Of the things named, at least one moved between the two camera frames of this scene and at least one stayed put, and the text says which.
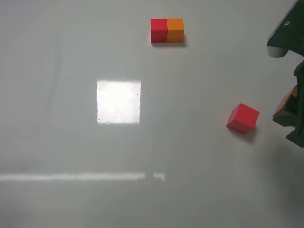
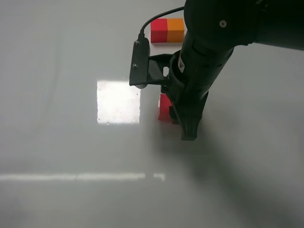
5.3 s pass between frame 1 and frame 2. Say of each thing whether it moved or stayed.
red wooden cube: moved
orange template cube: stayed
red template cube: stayed
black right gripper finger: moved
